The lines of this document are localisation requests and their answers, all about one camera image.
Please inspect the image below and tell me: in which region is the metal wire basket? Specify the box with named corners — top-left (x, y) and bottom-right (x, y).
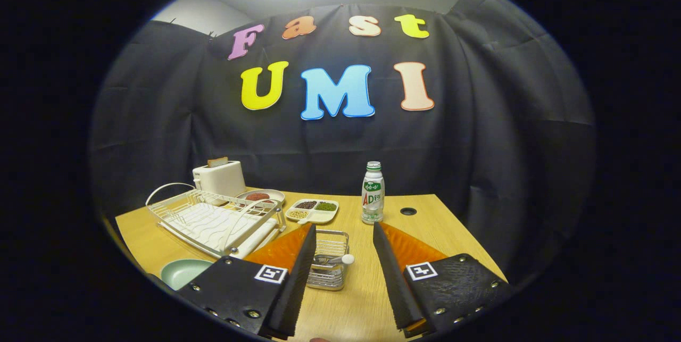
top-left (306, 230), bottom-right (351, 291)

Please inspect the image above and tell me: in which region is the white toaster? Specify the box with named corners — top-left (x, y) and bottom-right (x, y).
top-left (192, 161), bottom-right (247, 197)

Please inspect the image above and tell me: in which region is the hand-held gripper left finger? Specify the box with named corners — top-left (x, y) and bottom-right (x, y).
top-left (177, 223), bottom-right (317, 340)

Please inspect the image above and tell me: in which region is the white drink bottle green label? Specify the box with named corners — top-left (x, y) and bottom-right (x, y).
top-left (361, 161), bottom-right (385, 225)

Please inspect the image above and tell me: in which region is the white drip tray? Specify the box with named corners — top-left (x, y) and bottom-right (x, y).
top-left (160, 203), bottom-right (280, 259)

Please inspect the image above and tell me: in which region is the white wire dish rack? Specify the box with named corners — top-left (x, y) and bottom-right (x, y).
top-left (145, 182), bottom-right (287, 259)

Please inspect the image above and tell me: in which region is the round beige plate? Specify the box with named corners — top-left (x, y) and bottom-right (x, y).
top-left (236, 189), bottom-right (286, 210)

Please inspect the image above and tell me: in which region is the white divided tray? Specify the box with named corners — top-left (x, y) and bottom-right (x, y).
top-left (285, 198), bottom-right (339, 225)

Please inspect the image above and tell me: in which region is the metal spoon with patterned handle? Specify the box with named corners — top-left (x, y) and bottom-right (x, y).
top-left (313, 254), bottom-right (355, 267)

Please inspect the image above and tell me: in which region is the pale green plate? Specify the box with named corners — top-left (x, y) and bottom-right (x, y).
top-left (160, 258), bottom-right (214, 291)

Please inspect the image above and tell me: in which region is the black backdrop cloth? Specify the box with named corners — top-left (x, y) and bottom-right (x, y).
top-left (88, 0), bottom-right (596, 279)

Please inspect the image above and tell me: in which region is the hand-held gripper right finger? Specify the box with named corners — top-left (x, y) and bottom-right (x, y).
top-left (372, 221), bottom-right (514, 338)

